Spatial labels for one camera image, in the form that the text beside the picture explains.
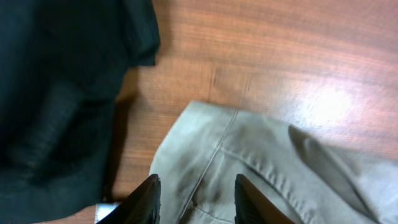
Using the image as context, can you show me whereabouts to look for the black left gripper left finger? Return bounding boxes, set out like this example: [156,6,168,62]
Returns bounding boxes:
[98,174,161,224]

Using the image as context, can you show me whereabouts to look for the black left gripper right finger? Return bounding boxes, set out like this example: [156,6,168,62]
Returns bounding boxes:
[234,174,294,224]

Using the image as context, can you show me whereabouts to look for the khaki cargo shorts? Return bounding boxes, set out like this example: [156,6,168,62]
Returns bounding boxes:
[150,101,397,223]

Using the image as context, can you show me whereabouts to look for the black folded garment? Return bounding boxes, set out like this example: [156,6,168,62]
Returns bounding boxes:
[1,0,160,223]

